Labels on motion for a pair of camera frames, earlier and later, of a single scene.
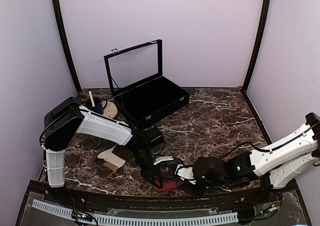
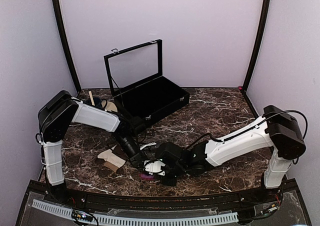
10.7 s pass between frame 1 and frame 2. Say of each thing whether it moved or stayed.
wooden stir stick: stayed
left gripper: moved
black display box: stayed
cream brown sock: stayed
